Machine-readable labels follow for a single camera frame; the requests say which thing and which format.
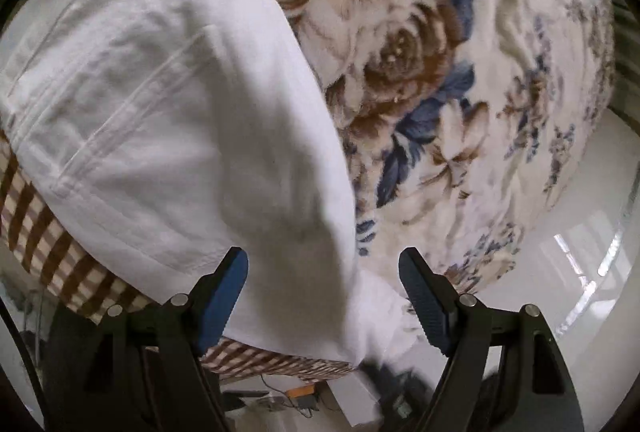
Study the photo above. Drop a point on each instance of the white pants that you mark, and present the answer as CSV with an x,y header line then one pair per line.
x,y
165,111

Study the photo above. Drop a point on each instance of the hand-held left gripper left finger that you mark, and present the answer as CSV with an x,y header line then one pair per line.
x,y
224,307

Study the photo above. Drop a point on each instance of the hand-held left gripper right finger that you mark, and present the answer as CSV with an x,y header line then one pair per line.
x,y
425,307

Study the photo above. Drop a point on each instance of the white box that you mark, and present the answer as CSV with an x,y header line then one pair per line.
x,y
350,404

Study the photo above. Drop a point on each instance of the brown checked bedsheet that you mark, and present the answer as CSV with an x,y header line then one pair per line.
x,y
45,247

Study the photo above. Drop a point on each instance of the floral plush blanket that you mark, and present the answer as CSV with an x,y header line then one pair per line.
x,y
450,61

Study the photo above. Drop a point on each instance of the orange device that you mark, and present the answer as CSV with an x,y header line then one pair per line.
x,y
300,392

